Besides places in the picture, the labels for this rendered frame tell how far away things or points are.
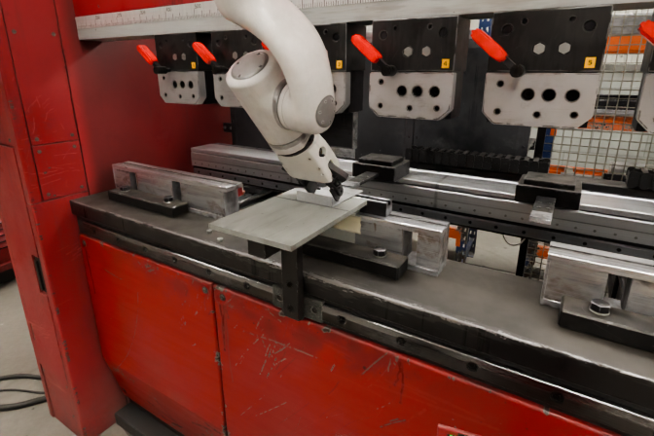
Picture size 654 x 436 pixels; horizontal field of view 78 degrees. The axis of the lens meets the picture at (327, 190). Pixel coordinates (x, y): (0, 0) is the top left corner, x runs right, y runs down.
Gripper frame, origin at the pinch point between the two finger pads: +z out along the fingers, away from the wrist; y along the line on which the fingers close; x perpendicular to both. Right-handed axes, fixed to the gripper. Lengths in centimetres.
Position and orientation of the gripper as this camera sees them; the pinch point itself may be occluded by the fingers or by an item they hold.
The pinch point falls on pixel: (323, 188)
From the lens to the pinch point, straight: 82.1
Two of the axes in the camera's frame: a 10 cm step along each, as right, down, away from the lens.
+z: 3.4, 5.6, 7.5
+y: -8.5, -1.5, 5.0
